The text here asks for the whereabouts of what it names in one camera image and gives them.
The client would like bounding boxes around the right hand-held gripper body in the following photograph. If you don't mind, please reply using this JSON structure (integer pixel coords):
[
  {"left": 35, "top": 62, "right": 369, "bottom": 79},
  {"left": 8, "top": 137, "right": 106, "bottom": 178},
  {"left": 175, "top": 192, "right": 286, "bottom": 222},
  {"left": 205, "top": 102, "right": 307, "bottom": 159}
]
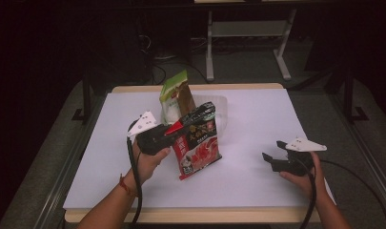
[{"left": 271, "top": 136, "right": 328, "bottom": 177}]

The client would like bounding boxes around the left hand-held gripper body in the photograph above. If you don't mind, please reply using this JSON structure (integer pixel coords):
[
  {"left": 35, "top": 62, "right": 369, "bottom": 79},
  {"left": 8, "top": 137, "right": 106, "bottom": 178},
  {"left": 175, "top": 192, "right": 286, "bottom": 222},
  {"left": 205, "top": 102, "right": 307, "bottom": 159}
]
[{"left": 126, "top": 110, "right": 179, "bottom": 156}]

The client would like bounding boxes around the red and black food packet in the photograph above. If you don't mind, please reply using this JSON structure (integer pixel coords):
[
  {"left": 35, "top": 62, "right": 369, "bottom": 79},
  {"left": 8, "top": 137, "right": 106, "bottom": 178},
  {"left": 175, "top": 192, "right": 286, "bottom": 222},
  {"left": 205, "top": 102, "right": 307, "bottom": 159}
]
[{"left": 164, "top": 101, "right": 223, "bottom": 181}]

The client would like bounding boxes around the brown and gold food packet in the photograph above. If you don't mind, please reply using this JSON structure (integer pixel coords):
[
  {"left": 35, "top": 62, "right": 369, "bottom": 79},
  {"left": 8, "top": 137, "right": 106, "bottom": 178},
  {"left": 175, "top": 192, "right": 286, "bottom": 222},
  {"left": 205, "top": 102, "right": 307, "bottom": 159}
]
[{"left": 175, "top": 80, "right": 197, "bottom": 118}]

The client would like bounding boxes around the white and green food packet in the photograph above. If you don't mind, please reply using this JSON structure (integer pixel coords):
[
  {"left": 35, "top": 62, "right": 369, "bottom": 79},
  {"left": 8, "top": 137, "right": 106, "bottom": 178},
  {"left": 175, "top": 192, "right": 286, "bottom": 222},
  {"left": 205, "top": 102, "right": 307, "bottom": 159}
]
[{"left": 158, "top": 70, "right": 191, "bottom": 126}]

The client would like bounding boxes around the clear plastic container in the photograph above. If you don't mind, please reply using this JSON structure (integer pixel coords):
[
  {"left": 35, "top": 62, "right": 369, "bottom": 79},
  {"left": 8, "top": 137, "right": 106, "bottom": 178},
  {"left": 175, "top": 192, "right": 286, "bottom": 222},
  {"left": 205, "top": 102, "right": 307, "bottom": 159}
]
[{"left": 192, "top": 94, "right": 230, "bottom": 138}]

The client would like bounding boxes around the person's right hand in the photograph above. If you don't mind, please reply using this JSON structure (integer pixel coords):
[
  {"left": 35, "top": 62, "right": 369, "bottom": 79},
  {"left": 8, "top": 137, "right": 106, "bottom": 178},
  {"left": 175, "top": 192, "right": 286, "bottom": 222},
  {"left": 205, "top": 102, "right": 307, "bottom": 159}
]
[{"left": 278, "top": 151, "right": 326, "bottom": 199}]

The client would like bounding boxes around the person's left hand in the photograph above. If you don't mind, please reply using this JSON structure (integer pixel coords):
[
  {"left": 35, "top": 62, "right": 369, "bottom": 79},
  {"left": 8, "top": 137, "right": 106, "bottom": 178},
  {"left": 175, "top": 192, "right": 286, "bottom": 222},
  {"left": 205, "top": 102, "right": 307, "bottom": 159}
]
[{"left": 125, "top": 138, "right": 172, "bottom": 187}]

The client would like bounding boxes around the white table sheet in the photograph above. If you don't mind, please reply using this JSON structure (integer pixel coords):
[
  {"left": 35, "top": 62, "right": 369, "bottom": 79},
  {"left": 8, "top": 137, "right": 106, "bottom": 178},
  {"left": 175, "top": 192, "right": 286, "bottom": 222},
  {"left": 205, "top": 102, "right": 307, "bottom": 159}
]
[{"left": 62, "top": 88, "right": 336, "bottom": 210}]

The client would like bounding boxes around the black metal stand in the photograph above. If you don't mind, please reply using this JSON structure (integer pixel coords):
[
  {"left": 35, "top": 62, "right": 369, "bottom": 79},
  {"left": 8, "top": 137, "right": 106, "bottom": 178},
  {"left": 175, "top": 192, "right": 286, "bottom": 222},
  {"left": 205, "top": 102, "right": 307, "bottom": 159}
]
[
  {"left": 342, "top": 67, "right": 370, "bottom": 124},
  {"left": 71, "top": 72, "right": 93, "bottom": 126}
]

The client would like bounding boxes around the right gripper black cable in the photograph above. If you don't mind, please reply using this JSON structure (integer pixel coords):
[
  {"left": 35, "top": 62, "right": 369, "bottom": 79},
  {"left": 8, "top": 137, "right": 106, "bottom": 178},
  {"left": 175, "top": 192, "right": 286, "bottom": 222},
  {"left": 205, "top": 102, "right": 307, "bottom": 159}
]
[{"left": 298, "top": 157, "right": 318, "bottom": 229}]

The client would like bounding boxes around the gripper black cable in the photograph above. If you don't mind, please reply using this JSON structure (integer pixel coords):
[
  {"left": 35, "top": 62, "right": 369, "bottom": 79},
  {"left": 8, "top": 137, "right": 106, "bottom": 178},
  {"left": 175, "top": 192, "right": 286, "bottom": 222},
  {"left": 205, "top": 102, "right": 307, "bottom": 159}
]
[
  {"left": 126, "top": 118, "right": 144, "bottom": 227},
  {"left": 298, "top": 157, "right": 318, "bottom": 229}
]

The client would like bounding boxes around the red string bracelet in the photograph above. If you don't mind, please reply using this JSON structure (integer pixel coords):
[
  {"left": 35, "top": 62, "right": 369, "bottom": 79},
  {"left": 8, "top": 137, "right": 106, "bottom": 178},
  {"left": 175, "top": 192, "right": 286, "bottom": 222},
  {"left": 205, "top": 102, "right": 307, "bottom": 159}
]
[{"left": 118, "top": 173, "right": 133, "bottom": 198}]

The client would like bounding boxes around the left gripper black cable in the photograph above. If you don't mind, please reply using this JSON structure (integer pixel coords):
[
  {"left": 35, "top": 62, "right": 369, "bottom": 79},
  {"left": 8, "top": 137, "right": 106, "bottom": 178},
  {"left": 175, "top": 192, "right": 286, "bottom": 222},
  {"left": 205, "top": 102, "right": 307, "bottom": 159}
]
[{"left": 126, "top": 118, "right": 144, "bottom": 227}]

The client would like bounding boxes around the tangle of background cables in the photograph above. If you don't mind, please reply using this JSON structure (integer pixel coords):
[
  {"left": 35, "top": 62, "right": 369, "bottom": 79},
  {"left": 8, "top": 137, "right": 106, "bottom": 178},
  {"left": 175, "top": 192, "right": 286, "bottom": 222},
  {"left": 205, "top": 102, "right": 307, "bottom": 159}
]
[{"left": 134, "top": 31, "right": 211, "bottom": 85}]

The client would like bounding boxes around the thin black floor cable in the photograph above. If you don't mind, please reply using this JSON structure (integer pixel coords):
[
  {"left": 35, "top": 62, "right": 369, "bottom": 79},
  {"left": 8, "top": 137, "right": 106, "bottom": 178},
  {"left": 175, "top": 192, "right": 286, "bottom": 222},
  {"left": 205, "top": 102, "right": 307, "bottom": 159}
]
[{"left": 319, "top": 158, "right": 386, "bottom": 229}]

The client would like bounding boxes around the white metal desk frame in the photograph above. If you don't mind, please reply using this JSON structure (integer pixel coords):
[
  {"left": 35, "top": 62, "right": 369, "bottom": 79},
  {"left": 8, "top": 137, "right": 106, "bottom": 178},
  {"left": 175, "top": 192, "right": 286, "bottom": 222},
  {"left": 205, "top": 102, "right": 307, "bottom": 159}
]
[{"left": 205, "top": 8, "right": 298, "bottom": 82}]

